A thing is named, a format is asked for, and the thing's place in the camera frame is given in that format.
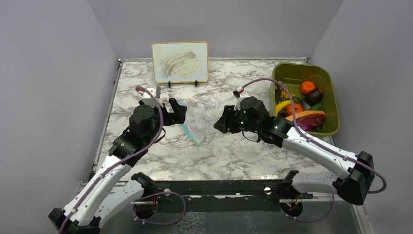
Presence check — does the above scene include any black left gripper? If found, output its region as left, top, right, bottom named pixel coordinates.
left=140, top=98, right=187, bottom=144

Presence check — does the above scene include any yellow toy banana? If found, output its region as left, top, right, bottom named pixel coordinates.
left=275, top=100, right=291, bottom=116

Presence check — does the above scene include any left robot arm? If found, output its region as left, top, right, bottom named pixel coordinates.
left=48, top=98, right=187, bottom=234

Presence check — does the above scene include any orange toy tangerine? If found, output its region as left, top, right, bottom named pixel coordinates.
left=300, top=81, right=316, bottom=95

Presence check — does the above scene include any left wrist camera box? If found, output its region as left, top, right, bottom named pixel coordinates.
left=136, top=85, right=161, bottom=107

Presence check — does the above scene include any green toy vegetable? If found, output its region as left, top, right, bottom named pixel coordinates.
left=310, top=103, right=322, bottom=111

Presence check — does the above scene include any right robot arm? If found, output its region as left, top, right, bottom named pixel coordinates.
left=213, top=97, right=375, bottom=205

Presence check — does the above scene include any orange toy pumpkin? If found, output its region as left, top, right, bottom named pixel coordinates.
left=286, top=103, right=304, bottom=116

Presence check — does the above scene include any yellow framed whiteboard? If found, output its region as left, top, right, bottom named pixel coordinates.
left=151, top=41, right=209, bottom=84

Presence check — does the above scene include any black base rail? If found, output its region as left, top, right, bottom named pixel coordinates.
left=133, top=179, right=313, bottom=214

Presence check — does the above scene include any olive green plastic bin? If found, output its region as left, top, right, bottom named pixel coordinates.
left=272, top=63, right=340, bottom=139

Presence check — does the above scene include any clear blue zip top bag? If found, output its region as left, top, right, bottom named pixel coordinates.
left=179, top=96, right=224, bottom=146

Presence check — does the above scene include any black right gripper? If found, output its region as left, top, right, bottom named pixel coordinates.
left=214, top=105, right=260, bottom=134

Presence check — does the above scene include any purple orange toy slice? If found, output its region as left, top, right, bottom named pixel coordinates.
left=295, top=110, right=326, bottom=132

